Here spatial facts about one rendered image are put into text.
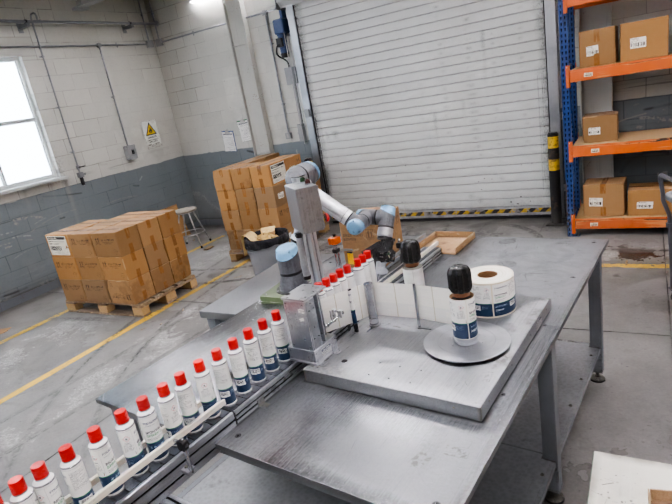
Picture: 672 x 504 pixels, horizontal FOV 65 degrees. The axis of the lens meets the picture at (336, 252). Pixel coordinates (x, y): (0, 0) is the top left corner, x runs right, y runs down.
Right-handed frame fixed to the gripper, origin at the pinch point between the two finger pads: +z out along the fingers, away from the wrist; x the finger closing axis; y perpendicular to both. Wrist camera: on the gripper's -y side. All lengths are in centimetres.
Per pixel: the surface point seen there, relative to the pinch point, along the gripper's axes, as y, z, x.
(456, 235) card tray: 2, -38, 85
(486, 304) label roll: 61, 9, -16
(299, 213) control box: -4, -18, -58
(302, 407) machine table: 21, 53, -71
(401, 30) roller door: -178, -321, 276
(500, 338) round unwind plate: 71, 21, -28
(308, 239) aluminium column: -13.1, -10.8, -38.4
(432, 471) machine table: 74, 58, -80
